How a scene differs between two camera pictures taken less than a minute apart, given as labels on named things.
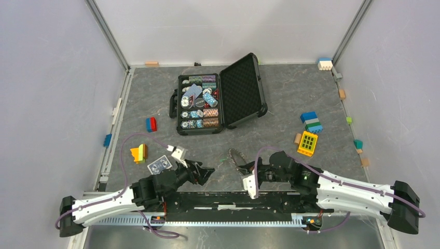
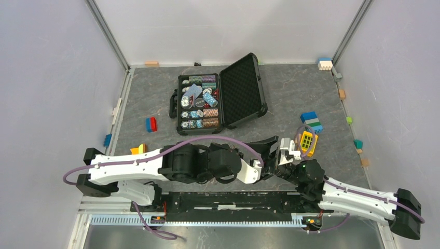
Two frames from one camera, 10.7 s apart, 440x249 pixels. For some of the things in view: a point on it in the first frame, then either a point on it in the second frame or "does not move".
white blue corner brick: (325, 64) does not move
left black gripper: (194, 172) → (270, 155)
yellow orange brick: (140, 154) does not move
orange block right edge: (342, 94) does not move
